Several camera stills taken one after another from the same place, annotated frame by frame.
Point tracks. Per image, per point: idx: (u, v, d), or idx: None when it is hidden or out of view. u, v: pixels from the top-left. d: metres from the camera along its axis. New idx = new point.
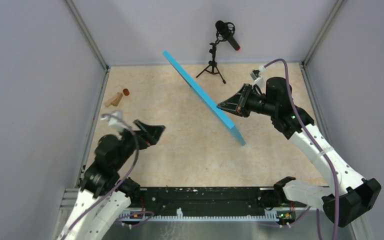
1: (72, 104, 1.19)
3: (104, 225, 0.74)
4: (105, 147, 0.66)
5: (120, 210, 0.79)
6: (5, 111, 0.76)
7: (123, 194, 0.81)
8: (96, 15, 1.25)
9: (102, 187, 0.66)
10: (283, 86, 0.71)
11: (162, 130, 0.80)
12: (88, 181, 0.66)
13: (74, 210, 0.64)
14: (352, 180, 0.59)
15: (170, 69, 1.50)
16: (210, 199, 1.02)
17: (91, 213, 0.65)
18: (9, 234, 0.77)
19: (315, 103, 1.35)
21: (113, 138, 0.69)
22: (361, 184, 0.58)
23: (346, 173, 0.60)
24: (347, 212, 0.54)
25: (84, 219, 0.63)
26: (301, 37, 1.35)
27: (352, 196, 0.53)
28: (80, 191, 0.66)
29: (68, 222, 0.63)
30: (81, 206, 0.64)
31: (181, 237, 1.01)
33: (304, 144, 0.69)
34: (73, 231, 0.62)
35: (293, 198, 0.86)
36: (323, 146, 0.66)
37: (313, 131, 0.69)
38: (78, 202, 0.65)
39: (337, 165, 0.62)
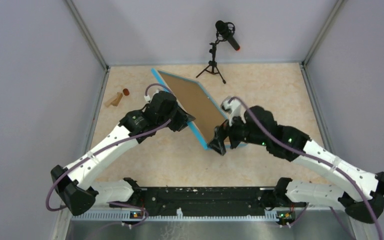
1: (72, 104, 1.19)
3: (110, 190, 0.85)
4: (164, 96, 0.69)
5: (120, 195, 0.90)
6: (6, 111, 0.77)
7: (129, 184, 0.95)
8: (96, 16, 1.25)
9: (139, 128, 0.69)
10: (267, 118, 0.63)
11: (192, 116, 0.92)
12: (130, 118, 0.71)
13: (105, 140, 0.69)
14: (367, 179, 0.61)
15: (170, 69, 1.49)
16: (210, 199, 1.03)
17: (116, 150, 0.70)
18: (8, 234, 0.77)
19: (315, 103, 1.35)
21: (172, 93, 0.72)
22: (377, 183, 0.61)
23: (361, 177, 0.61)
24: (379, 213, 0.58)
25: (110, 150, 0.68)
26: (301, 37, 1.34)
27: (379, 200, 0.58)
28: (119, 125, 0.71)
29: (94, 149, 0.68)
30: (113, 139, 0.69)
31: (181, 237, 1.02)
33: (311, 164, 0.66)
34: (96, 158, 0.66)
35: (300, 200, 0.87)
36: (331, 160, 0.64)
37: (314, 149, 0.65)
38: (112, 134, 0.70)
39: (352, 174, 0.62)
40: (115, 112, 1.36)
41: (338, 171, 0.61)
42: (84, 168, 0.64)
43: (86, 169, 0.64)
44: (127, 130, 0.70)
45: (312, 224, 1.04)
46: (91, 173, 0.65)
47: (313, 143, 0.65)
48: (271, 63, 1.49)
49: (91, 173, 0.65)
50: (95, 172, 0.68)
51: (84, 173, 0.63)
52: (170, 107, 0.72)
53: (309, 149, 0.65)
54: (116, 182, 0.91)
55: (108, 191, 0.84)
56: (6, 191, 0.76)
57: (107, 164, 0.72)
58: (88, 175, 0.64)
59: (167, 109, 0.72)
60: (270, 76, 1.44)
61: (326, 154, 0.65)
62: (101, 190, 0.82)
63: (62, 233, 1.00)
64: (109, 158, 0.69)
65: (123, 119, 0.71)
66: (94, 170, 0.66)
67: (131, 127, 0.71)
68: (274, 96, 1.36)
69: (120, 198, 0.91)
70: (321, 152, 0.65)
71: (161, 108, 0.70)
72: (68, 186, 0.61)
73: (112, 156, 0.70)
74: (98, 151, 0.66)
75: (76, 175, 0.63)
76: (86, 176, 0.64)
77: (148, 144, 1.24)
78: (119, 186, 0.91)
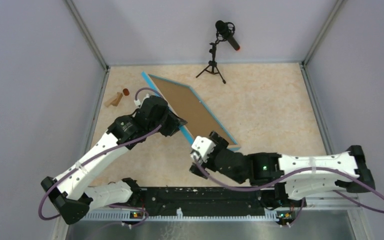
1: (72, 104, 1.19)
3: (107, 195, 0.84)
4: (154, 101, 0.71)
5: (118, 197, 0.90)
6: (5, 111, 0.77)
7: (128, 186, 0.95)
8: (96, 16, 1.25)
9: (128, 134, 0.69)
10: (240, 161, 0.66)
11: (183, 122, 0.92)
12: (118, 124, 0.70)
13: (93, 150, 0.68)
14: (345, 161, 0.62)
15: (170, 69, 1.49)
16: (210, 199, 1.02)
17: (105, 159, 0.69)
18: (8, 234, 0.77)
19: (315, 103, 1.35)
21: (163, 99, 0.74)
22: (354, 158, 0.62)
23: (340, 162, 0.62)
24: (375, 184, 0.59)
25: (98, 160, 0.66)
26: (301, 37, 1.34)
27: (365, 173, 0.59)
28: (107, 132, 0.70)
29: (82, 159, 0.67)
30: (101, 147, 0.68)
31: (181, 237, 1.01)
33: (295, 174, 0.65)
34: (84, 168, 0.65)
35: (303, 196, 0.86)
36: (307, 164, 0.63)
37: (287, 162, 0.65)
38: (100, 142, 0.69)
39: (331, 164, 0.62)
40: (115, 112, 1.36)
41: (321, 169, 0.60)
42: (72, 179, 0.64)
43: (75, 180, 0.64)
44: (116, 138, 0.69)
45: (313, 225, 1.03)
46: (80, 184, 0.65)
47: (285, 157, 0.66)
48: (271, 63, 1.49)
49: (81, 183, 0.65)
50: (86, 181, 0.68)
51: (74, 184, 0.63)
52: (160, 112, 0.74)
53: (285, 165, 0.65)
54: (113, 185, 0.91)
55: (104, 196, 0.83)
56: (5, 192, 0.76)
57: (98, 171, 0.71)
58: (78, 185, 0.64)
59: (157, 115, 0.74)
60: (270, 76, 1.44)
61: (300, 159, 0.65)
62: (97, 196, 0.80)
63: (62, 233, 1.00)
64: (98, 167, 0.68)
65: (111, 126, 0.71)
66: (84, 180, 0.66)
67: (119, 134, 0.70)
68: (274, 96, 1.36)
69: (120, 200, 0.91)
70: (295, 161, 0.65)
71: (152, 112, 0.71)
72: (58, 198, 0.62)
73: (102, 164, 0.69)
74: (86, 162, 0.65)
75: (65, 187, 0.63)
76: (76, 187, 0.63)
77: (148, 144, 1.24)
78: (117, 189, 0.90)
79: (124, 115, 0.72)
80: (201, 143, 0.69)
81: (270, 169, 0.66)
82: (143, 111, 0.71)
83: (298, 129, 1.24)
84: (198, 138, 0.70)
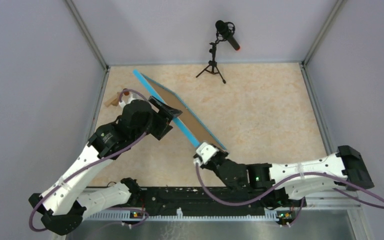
1: (72, 104, 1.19)
3: (103, 201, 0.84)
4: (136, 107, 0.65)
5: (116, 199, 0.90)
6: (5, 110, 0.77)
7: (126, 187, 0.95)
8: (96, 16, 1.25)
9: (109, 147, 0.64)
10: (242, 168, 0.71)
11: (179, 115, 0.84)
12: (98, 136, 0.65)
13: (75, 164, 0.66)
14: (333, 162, 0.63)
15: (170, 69, 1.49)
16: (210, 199, 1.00)
17: (88, 174, 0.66)
18: (8, 234, 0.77)
19: (315, 103, 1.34)
21: (147, 103, 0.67)
22: (341, 158, 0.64)
23: (327, 165, 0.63)
24: (365, 184, 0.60)
25: (80, 175, 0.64)
26: (301, 37, 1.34)
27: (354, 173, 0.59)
28: (88, 145, 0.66)
29: (65, 175, 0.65)
30: (82, 162, 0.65)
31: (181, 237, 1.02)
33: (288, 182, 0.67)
34: (67, 185, 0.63)
35: (304, 195, 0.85)
36: (295, 171, 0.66)
37: (277, 170, 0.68)
38: (81, 156, 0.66)
39: (318, 168, 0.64)
40: (115, 112, 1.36)
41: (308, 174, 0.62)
42: (57, 196, 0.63)
43: (59, 197, 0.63)
44: (97, 151, 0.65)
45: (313, 225, 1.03)
46: (65, 200, 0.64)
47: (274, 167, 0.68)
48: (271, 62, 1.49)
49: (66, 199, 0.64)
50: (72, 195, 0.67)
51: (58, 201, 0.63)
52: (144, 118, 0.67)
53: (275, 175, 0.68)
54: (111, 188, 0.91)
55: (99, 203, 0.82)
56: (5, 192, 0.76)
57: (85, 183, 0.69)
58: (63, 201, 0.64)
59: (142, 121, 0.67)
60: (270, 76, 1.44)
61: (289, 167, 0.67)
62: (92, 203, 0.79)
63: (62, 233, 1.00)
64: (82, 181, 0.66)
65: (92, 137, 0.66)
66: (69, 196, 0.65)
67: (101, 146, 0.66)
68: (275, 96, 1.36)
69: (119, 202, 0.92)
70: (284, 169, 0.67)
71: (134, 119, 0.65)
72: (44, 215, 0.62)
73: (86, 178, 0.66)
74: (67, 179, 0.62)
75: (50, 204, 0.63)
76: (60, 203, 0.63)
77: (148, 144, 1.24)
78: (115, 194, 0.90)
79: (104, 125, 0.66)
80: (205, 150, 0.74)
81: (262, 179, 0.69)
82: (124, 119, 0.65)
83: (298, 129, 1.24)
84: (204, 146, 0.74)
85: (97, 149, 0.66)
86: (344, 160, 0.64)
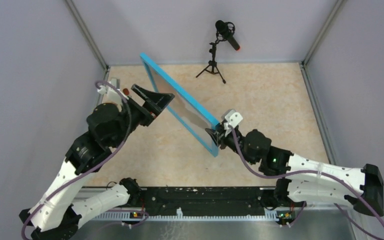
1: (71, 104, 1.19)
3: (99, 206, 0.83)
4: (100, 117, 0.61)
5: (115, 201, 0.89)
6: (5, 110, 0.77)
7: (125, 188, 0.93)
8: (96, 16, 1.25)
9: (85, 163, 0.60)
10: (268, 144, 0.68)
11: (167, 100, 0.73)
12: (74, 151, 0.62)
13: (55, 181, 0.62)
14: (355, 175, 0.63)
15: (170, 69, 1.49)
16: (210, 199, 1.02)
17: (70, 190, 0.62)
18: (7, 234, 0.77)
19: (315, 103, 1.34)
21: (112, 109, 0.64)
22: (365, 174, 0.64)
23: (348, 175, 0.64)
24: (377, 205, 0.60)
25: (62, 192, 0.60)
26: (301, 37, 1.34)
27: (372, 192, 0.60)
28: (65, 162, 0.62)
29: (47, 192, 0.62)
30: (62, 179, 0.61)
31: (181, 237, 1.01)
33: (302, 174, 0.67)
34: (49, 203, 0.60)
35: (302, 199, 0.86)
36: (315, 167, 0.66)
37: (297, 162, 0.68)
38: (61, 172, 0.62)
39: (338, 174, 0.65)
40: None
41: (325, 175, 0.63)
42: (42, 213, 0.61)
43: (44, 215, 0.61)
44: (74, 167, 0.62)
45: (312, 225, 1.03)
46: (52, 215, 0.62)
47: (296, 156, 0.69)
48: (271, 62, 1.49)
49: (53, 215, 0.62)
50: (60, 210, 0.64)
51: (44, 218, 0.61)
52: (115, 125, 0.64)
53: (293, 163, 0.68)
54: (109, 192, 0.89)
55: (96, 208, 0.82)
56: (5, 192, 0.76)
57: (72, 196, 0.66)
58: (49, 218, 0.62)
59: (113, 129, 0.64)
60: (270, 76, 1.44)
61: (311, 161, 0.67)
62: (87, 210, 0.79)
63: None
64: (66, 197, 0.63)
65: (68, 153, 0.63)
66: (55, 212, 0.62)
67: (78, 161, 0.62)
68: (275, 96, 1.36)
69: (118, 204, 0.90)
70: (305, 162, 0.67)
71: (101, 129, 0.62)
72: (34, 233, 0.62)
73: (70, 193, 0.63)
74: (47, 197, 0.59)
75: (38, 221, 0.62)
76: (47, 220, 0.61)
77: (148, 144, 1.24)
78: (112, 197, 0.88)
79: (78, 138, 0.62)
80: (234, 117, 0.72)
81: (279, 162, 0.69)
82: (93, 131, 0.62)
83: (298, 129, 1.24)
84: (233, 113, 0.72)
85: (75, 165, 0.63)
86: (367, 177, 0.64)
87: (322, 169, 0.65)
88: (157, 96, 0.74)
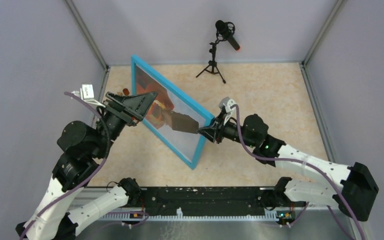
1: (71, 104, 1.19)
3: (97, 212, 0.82)
4: (68, 140, 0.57)
5: (114, 205, 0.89)
6: (5, 110, 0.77)
7: (124, 191, 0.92)
8: (96, 16, 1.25)
9: (70, 181, 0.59)
10: (265, 130, 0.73)
11: (149, 102, 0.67)
12: (60, 168, 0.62)
13: (45, 197, 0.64)
14: (339, 170, 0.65)
15: (170, 69, 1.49)
16: (210, 199, 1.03)
17: (60, 205, 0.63)
18: (5, 233, 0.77)
19: (315, 103, 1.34)
21: (80, 128, 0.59)
22: (350, 172, 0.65)
23: (332, 169, 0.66)
24: (356, 203, 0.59)
25: (52, 208, 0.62)
26: (302, 37, 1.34)
27: (350, 187, 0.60)
28: (52, 178, 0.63)
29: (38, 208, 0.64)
30: (51, 195, 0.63)
31: (181, 237, 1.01)
33: (287, 162, 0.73)
34: (41, 218, 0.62)
35: (298, 198, 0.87)
36: (302, 157, 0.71)
37: (286, 151, 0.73)
38: (50, 189, 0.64)
39: (323, 167, 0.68)
40: None
41: (309, 166, 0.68)
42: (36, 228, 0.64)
43: (37, 230, 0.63)
44: (61, 184, 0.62)
45: (312, 225, 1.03)
46: (46, 230, 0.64)
47: (288, 146, 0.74)
48: (271, 62, 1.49)
49: (46, 229, 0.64)
50: (53, 223, 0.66)
51: (37, 233, 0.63)
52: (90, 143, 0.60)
53: (284, 151, 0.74)
54: (106, 196, 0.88)
55: (93, 215, 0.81)
56: (5, 192, 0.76)
57: (65, 210, 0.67)
58: (43, 233, 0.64)
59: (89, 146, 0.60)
60: (270, 76, 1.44)
61: (298, 152, 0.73)
62: (84, 217, 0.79)
63: None
64: (57, 212, 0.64)
65: (55, 170, 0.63)
66: (48, 225, 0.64)
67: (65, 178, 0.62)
68: (274, 96, 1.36)
69: (118, 206, 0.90)
70: (293, 152, 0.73)
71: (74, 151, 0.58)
72: None
73: (60, 208, 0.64)
74: (38, 214, 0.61)
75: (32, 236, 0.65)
76: (40, 235, 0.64)
77: (148, 144, 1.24)
78: (110, 201, 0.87)
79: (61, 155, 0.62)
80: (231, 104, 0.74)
81: (271, 148, 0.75)
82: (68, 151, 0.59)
83: (298, 129, 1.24)
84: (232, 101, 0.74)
85: (62, 181, 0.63)
86: (351, 175, 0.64)
87: (308, 159, 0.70)
88: (136, 100, 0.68)
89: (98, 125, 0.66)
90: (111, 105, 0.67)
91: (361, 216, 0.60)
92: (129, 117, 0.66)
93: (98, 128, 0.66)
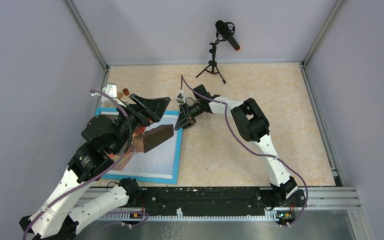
1: (72, 103, 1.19)
3: (97, 211, 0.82)
4: (93, 130, 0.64)
5: (116, 203, 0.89)
6: (5, 110, 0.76)
7: (124, 190, 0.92)
8: (96, 16, 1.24)
9: (87, 172, 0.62)
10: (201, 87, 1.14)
11: (164, 105, 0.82)
12: (77, 160, 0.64)
13: (57, 189, 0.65)
14: (238, 104, 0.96)
15: (170, 69, 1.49)
16: (210, 199, 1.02)
17: (70, 198, 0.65)
18: (7, 233, 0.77)
19: (315, 103, 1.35)
21: (105, 122, 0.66)
22: (244, 104, 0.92)
23: (234, 103, 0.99)
24: (241, 123, 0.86)
25: (63, 200, 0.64)
26: (302, 37, 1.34)
27: (237, 113, 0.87)
28: (67, 170, 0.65)
29: (49, 199, 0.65)
30: (64, 187, 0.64)
31: (181, 237, 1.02)
33: (215, 105, 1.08)
34: (51, 209, 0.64)
35: (281, 184, 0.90)
36: (219, 99, 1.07)
37: (218, 98, 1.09)
38: (63, 181, 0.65)
39: (229, 102, 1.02)
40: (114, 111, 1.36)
41: (223, 103, 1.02)
42: (43, 220, 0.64)
43: (45, 222, 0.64)
44: (76, 176, 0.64)
45: (312, 225, 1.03)
46: (53, 222, 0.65)
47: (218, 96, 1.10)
48: (271, 62, 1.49)
49: (53, 222, 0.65)
50: (60, 217, 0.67)
51: (44, 225, 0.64)
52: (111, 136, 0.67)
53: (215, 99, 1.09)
54: (108, 195, 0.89)
55: (94, 214, 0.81)
56: (6, 192, 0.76)
57: (72, 204, 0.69)
58: (49, 225, 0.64)
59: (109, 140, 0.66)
60: (270, 76, 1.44)
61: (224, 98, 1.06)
62: (85, 216, 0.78)
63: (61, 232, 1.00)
64: (67, 205, 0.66)
65: (71, 162, 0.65)
66: (56, 218, 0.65)
67: (81, 170, 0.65)
68: (274, 96, 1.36)
69: (118, 205, 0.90)
70: (219, 99, 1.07)
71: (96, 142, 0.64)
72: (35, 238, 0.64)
73: (71, 201, 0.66)
74: (50, 204, 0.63)
75: (39, 228, 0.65)
76: (47, 227, 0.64)
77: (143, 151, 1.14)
78: (111, 200, 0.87)
79: (80, 147, 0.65)
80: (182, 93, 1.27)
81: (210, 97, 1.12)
82: (90, 142, 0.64)
83: (298, 129, 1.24)
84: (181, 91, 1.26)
85: (77, 173, 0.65)
86: (244, 105, 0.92)
87: (226, 100, 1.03)
88: (154, 103, 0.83)
89: (117, 121, 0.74)
90: (131, 105, 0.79)
91: (255, 137, 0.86)
92: (146, 118, 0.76)
93: (117, 123, 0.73)
